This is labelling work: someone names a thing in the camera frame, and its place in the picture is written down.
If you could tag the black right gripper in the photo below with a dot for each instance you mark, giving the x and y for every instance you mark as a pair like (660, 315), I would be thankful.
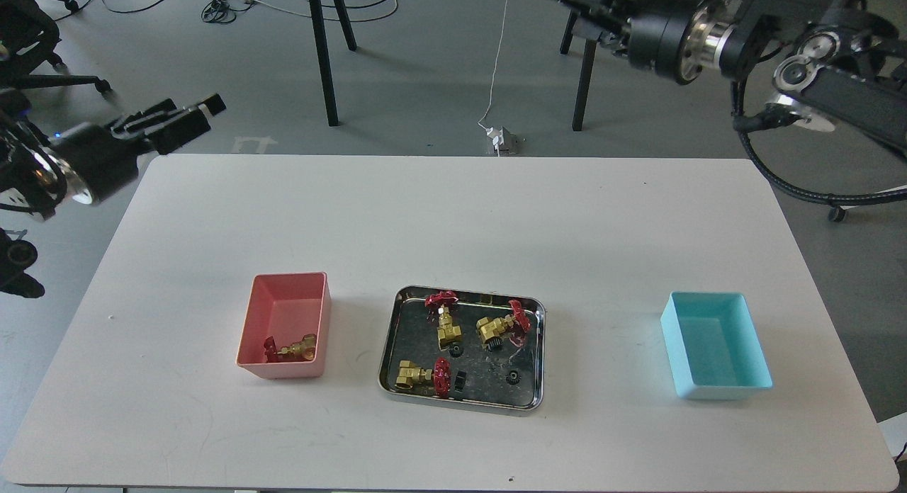
(604, 22)

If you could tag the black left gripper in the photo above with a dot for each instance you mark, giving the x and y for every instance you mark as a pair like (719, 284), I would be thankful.
(164, 127)

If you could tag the brass valve red handwheel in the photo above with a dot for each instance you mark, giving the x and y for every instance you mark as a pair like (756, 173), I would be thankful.
(302, 351)

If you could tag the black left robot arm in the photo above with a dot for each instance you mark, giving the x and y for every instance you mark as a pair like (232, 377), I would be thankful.
(88, 163)

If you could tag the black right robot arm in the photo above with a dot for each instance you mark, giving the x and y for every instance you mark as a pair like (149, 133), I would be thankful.
(838, 61)

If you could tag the pink plastic box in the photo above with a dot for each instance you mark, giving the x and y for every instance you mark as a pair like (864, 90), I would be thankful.
(286, 306)

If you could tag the brass valve top right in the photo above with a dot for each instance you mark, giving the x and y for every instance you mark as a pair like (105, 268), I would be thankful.
(515, 326)

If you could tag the brass valve bottom left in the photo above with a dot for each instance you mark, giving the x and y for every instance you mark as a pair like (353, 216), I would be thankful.
(438, 377)

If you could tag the small black gear under valve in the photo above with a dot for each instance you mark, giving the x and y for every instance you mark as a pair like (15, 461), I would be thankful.
(494, 343)

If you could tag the brass valve top centre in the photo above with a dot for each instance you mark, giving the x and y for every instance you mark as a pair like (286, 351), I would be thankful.
(440, 306)

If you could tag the light blue plastic box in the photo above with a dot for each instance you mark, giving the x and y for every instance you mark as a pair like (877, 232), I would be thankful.
(713, 347)

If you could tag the small black gear centre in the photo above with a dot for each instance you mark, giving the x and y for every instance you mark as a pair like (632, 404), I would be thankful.
(456, 349)

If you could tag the small black gear right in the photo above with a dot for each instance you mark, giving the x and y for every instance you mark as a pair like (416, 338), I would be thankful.
(513, 377)

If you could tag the small black gear bottom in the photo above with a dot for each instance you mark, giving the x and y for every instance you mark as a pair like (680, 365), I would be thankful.
(459, 382)

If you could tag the black table leg right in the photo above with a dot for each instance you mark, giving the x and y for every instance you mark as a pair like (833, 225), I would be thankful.
(589, 52)

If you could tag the black table leg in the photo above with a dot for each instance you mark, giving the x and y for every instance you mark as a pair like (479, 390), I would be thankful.
(589, 52)
(322, 51)

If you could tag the black office chair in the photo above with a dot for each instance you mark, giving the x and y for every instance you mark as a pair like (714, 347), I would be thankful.
(29, 38)

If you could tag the white floor power socket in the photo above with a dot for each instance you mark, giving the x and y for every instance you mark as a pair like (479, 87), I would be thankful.
(501, 142)

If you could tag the black table leg left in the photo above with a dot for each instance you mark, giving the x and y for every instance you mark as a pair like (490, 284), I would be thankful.
(322, 51)

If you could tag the white chair base caster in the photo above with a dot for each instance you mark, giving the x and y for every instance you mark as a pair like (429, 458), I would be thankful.
(837, 214)

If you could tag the stainless steel tray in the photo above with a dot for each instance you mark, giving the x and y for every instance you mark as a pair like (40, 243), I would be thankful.
(412, 336)

